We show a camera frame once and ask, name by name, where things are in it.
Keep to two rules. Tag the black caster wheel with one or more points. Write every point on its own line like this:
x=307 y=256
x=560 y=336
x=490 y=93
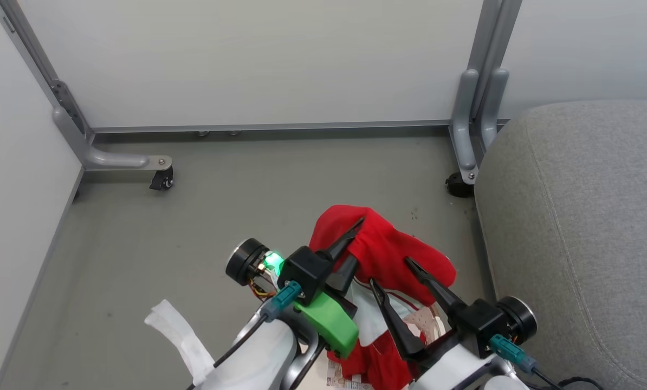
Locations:
x=459 y=185
x=162 y=179

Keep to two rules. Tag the grey wheeled partition frame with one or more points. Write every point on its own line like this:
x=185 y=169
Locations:
x=74 y=130

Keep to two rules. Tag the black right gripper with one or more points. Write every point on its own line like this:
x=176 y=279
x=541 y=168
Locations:
x=483 y=325

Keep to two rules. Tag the grey partition bottom rail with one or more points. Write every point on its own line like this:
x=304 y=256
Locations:
x=269 y=128

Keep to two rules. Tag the grey upright partition post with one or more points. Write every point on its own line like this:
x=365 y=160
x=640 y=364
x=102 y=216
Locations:
x=478 y=103

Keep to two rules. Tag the printed paper label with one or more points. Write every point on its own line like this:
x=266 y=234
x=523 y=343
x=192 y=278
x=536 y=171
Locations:
x=342 y=376

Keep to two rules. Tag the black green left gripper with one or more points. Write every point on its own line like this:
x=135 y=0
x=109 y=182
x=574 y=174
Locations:
x=307 y=271

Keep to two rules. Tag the white perforated laundry basket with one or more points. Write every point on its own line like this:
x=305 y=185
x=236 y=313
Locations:
x=429 y=325

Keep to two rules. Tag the grey fabric sofa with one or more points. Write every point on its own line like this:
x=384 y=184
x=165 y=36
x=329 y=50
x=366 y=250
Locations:
x=578 y=238

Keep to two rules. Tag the red and white garment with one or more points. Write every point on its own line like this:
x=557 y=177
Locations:
x=394 y=249

